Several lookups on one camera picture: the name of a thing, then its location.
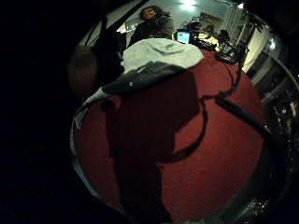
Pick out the red felt table cover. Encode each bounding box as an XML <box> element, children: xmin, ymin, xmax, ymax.
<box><xmin>73</xmin><ymin>49</ymin><xmax>266</xmax><ymax>223</ymax></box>

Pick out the black tablet device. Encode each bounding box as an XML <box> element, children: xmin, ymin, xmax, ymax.
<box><xmin>217</xmin><ymin>41</ymin><xmax>238</xmax><ymax>63</ymax></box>

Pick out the yellow object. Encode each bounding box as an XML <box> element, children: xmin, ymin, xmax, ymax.
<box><xmin>199</xmin><ymin>33</ymin><xmax>220</xmax><ymax>47</ymax></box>

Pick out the lit laptop screen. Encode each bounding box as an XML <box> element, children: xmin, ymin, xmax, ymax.
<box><xmin>175</xmin><ymin>29</ymin><xmax>192</xmax><ymax>45</ymax></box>

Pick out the white cloth garment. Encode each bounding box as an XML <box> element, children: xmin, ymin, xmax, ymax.
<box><xmin>70</xmin><ymin>37</ymin><xmax>206</xmax><ymax>132</ymax></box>

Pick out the ceiling lamp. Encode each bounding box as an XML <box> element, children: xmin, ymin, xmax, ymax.
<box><xmin>178</xmin><ymin>0</ymin><xmax>198</xmax><ymax>9</ymax></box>

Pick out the the person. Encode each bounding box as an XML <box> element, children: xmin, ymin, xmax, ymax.
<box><xmin>93</xmin><ymin>5</ymin><xmax>176</xmax><ymax>91</ymax></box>

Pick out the brown round bag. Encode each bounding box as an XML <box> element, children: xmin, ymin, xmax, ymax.
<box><xmin>66</xmin><ymin>46</ymin><xmax>99</xmax><ymax>98</ymax></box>

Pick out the thin black cable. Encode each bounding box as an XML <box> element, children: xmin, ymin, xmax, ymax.
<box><xmin>154</xmin><ymin>60</ymin><xmax>245</xmax><ymax>164</ymax></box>

